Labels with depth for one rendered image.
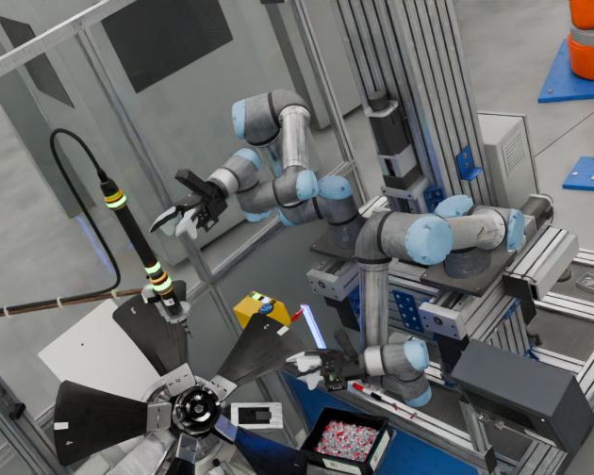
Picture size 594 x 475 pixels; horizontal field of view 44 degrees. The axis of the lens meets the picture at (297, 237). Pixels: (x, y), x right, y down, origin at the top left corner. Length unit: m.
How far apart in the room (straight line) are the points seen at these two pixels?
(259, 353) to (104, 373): 0.47
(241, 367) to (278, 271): 1.04
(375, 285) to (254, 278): 1.11
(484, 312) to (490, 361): 0.65
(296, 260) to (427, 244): 1.38
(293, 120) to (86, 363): 0.93
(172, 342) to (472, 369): 0.79
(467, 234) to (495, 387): 0.45
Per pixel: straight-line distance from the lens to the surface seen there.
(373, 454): 2.16
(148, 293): 1.86
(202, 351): 2.91
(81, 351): 2.25
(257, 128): 2.31
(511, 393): 1.70
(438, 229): 1.81
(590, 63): 5.47
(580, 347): 3.22
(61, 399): 1.96
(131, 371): 2.25
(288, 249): 3.06
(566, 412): 1.71
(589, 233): 4.13
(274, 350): 2.08
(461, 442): 2.12
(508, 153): 2.63
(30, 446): 2.50
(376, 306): 1.95
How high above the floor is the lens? 2.48
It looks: 32 degrees down
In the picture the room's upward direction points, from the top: 22 degrees counter-clockwise
